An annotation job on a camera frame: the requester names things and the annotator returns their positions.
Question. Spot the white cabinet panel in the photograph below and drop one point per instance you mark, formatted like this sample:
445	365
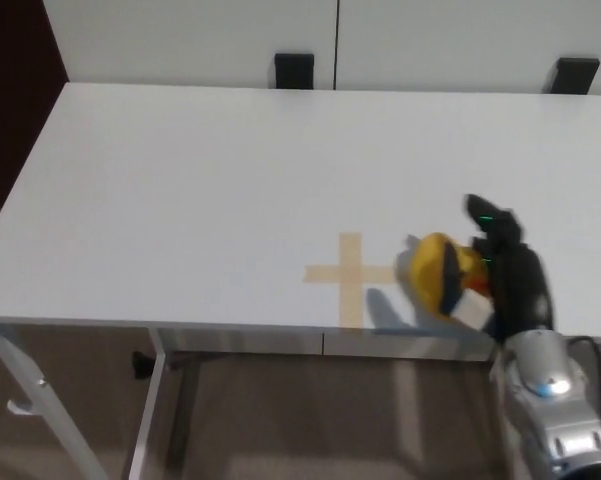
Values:
455	35
190	35

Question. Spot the right black wall bracket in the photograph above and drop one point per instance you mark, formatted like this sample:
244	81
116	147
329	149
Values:
576	76

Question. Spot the white hook on desk leg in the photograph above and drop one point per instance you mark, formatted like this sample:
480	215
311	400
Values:
20	407

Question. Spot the left black wall bracket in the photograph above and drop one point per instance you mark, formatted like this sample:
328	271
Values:
294	71

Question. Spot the white metal desk frame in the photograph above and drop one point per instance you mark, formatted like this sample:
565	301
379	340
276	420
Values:
150	400

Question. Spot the black wall bracket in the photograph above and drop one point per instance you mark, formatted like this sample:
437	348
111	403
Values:
576	76
294	71

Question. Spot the yellow rubber duck toy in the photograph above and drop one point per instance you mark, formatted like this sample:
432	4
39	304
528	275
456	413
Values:
430	272

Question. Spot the short beige tape strip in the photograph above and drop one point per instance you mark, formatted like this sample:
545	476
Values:
325	274

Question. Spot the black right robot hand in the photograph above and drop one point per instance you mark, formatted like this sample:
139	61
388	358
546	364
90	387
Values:
517	285

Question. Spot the long beige tape strip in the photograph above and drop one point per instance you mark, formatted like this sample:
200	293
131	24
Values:
351	305

